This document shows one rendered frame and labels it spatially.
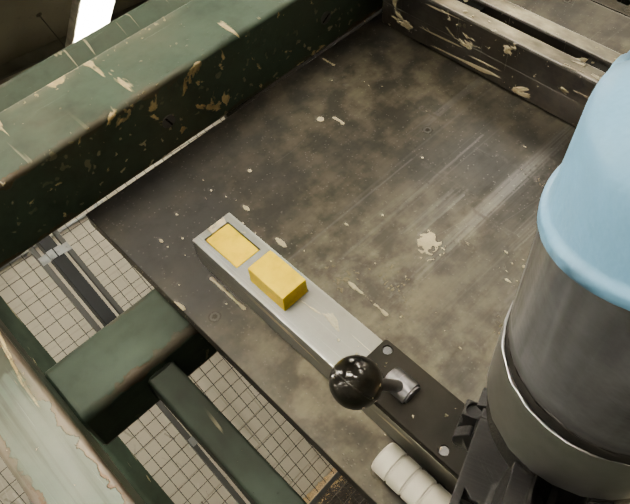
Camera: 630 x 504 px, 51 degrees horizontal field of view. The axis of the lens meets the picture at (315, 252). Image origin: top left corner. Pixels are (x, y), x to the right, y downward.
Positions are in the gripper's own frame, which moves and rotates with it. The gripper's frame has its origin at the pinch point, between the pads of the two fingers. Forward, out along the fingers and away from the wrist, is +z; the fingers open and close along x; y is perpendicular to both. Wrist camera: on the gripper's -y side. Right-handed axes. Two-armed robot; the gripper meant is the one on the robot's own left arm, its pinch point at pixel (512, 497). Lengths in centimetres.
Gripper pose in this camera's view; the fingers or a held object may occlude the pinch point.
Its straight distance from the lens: 47.5
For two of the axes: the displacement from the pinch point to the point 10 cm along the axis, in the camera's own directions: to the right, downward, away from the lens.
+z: 0.7, 5.8, 8.1
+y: -4.4, 7.5, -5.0
